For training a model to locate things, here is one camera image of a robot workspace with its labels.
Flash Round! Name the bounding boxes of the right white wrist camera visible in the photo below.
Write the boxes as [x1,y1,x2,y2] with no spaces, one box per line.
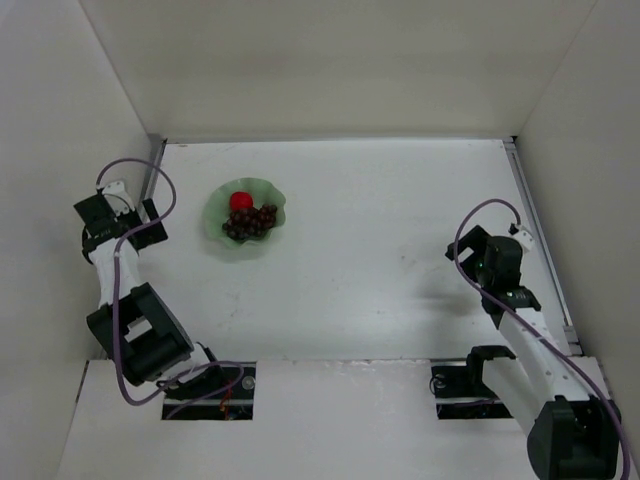
[509,223,535,252]

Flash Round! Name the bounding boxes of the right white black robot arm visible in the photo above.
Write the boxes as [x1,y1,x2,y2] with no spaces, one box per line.
[445,226,620,479]

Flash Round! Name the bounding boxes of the green wavy fruit bowl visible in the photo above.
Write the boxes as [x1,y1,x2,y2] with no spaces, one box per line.
[202,177,286,249]

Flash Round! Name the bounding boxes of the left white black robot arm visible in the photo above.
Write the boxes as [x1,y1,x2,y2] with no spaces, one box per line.
[74,189,222,399]

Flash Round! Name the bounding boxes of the red fake pomegranate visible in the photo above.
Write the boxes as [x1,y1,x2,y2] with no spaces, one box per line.
[229,191,254,211]

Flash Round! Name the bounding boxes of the dark red fake grapes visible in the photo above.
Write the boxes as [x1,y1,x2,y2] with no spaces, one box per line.
[221,204,278,243]

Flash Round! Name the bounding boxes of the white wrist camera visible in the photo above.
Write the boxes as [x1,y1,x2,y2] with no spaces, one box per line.
[509,223,535,252]
[97,179,136,217]

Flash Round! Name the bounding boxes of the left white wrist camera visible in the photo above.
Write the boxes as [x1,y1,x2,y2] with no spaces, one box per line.
[97,179,136,217]

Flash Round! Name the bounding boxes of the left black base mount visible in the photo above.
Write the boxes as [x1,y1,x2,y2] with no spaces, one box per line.
[161,363,257,421]

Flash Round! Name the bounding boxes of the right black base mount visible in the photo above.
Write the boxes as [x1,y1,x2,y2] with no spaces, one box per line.
[429,361,512,420]

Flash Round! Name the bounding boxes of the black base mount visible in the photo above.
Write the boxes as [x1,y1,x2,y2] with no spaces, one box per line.
[429,361,512,420]
[161,363,257,421]

